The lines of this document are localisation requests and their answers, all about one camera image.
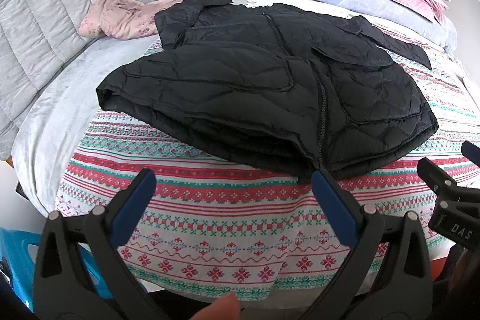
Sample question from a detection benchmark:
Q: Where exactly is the person's left hand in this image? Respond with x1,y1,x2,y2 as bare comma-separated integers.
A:
191,292,241,320

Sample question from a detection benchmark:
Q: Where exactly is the black quilted puffer jacket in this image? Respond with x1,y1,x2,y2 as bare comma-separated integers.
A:
97,0,439,181

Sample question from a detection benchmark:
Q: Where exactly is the pink floral garment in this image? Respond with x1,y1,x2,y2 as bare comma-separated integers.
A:
78,0,184,40

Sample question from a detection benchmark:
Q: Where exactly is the light blue folded blanket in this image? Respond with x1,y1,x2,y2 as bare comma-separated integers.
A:
317,0,458,53

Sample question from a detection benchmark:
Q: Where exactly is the person's right hand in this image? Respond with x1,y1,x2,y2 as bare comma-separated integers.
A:
448,249,479,292

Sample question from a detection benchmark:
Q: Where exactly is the patterned red green blanket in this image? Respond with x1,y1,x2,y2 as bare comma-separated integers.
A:
55,18,479,307

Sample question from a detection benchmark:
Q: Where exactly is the pale grey bed sheet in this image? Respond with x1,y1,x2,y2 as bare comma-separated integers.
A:
10,0,362,215

